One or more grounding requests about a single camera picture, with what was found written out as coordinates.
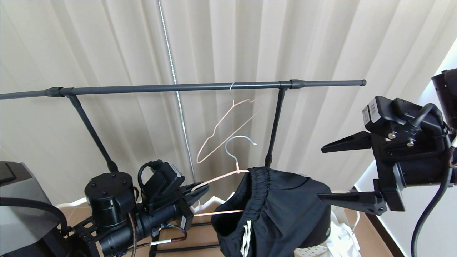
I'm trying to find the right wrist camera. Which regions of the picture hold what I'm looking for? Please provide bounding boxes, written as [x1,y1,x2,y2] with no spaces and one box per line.
[362,96,445,147]

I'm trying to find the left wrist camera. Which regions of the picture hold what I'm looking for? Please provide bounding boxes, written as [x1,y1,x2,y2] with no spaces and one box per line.
[137,160,186,211]

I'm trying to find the pink clothes hanger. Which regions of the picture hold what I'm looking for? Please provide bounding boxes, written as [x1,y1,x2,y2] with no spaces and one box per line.
[196,82,263,165]
[191,136,258,217]

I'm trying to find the black clothes rack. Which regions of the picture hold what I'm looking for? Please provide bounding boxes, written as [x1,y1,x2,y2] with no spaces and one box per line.
[0,79,367,257]

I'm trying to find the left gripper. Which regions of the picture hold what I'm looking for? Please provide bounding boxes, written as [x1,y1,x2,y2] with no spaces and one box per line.
[137,200,195,238]

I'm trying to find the black shorts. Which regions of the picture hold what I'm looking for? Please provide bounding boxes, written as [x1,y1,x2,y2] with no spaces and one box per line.
[211,166,332,257]

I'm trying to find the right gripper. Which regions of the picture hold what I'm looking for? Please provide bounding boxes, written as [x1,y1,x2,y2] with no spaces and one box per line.
[317,131,450,216]

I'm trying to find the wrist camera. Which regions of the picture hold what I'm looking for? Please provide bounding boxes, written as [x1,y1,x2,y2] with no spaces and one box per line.
[362,96,445,147]
[137,160,186,211]

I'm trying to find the white laundry basket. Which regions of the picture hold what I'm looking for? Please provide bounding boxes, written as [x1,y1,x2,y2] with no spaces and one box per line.
[293,209,360,257]

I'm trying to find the black cable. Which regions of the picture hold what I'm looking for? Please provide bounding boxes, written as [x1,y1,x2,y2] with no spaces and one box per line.
[411,104,455,257]
[0,197,68,236]

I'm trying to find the beige curtain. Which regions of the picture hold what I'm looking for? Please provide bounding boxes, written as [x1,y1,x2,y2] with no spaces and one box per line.
[0,0,457,207]

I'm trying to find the white garment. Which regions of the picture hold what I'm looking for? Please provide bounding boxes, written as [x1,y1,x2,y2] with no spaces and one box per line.
[327,214,357,257]

